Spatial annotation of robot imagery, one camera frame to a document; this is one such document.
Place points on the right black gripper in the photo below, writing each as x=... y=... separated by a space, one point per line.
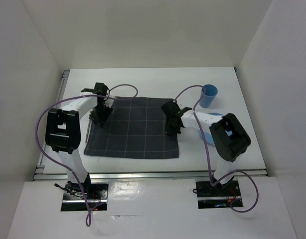
x=171 y=131

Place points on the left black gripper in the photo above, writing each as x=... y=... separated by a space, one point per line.
x=101 y=119

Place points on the silver fork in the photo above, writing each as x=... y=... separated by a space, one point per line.
x=88 y=130

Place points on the blue plastic plate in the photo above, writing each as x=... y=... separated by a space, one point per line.
x=207 y=134

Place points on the dark grey checked cloth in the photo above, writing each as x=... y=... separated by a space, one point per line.
x=135 y=130

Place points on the blue plastic cup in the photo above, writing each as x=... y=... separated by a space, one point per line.
x=208 y=94

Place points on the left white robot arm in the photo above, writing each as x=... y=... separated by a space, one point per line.
x=63 y=133

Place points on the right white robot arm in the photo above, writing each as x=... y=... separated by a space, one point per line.
x=229 y=137

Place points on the aluminium front rail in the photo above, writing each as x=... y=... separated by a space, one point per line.
x=40 y=175

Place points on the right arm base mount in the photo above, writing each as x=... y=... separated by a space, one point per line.
x=219 y=196

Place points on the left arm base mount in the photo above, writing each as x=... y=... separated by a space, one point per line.
x=73 y=200

